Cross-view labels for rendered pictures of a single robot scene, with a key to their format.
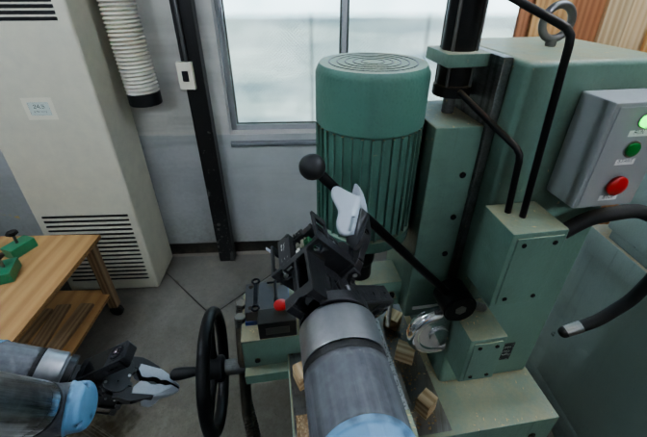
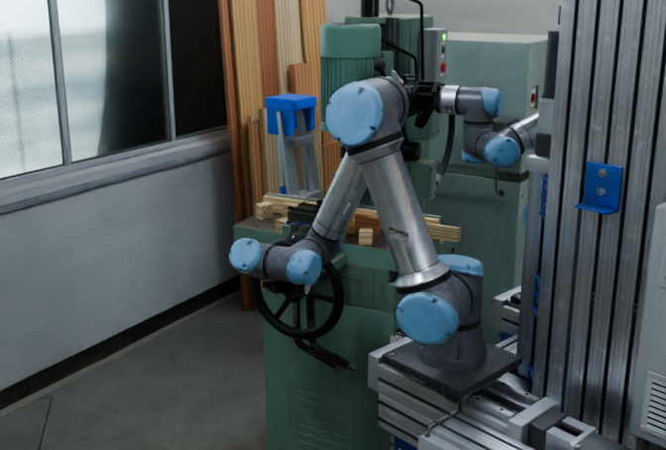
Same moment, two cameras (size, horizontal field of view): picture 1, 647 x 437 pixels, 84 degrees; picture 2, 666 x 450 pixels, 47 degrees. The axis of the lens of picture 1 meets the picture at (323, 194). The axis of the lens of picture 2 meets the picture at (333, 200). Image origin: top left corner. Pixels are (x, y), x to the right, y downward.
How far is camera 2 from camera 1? 1.93 m
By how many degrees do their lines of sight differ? 52
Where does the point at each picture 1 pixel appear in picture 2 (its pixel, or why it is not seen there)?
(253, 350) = not seen: hidden behind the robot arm
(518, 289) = (434, 126)
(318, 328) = (450, 89)
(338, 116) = (360, 49)
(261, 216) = not seen: outside the picture
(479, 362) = (432, 181)
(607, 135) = (437, 44)
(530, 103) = (410, 35)
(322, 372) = (464, 90)
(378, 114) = (377, 44)
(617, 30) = (286, 27)
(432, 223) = not seen: hidden behind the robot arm
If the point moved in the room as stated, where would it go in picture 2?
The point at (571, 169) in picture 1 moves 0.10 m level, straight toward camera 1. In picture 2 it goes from (428, 64) to (441, 67)
